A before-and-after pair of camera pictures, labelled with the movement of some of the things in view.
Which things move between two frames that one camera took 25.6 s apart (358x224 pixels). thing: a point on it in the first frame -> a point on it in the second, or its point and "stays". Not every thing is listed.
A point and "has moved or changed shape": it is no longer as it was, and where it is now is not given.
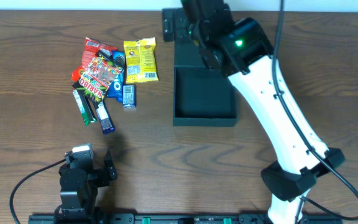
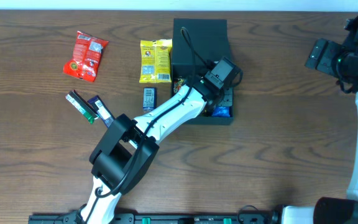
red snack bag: (91, 48) has moved or changed shape
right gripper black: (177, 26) -> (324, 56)
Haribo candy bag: (99, 74) -> (178, 83)
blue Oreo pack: (116, 89) -> (221, 111)
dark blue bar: (104, 118) has moved or changed shape
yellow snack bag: (141, 65) -> (155, 61)
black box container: (202, 96) stays
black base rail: (179, 218) stays
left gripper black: (105, 172) -> (225, 99)
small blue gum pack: (129, 96) -> (150, 100)
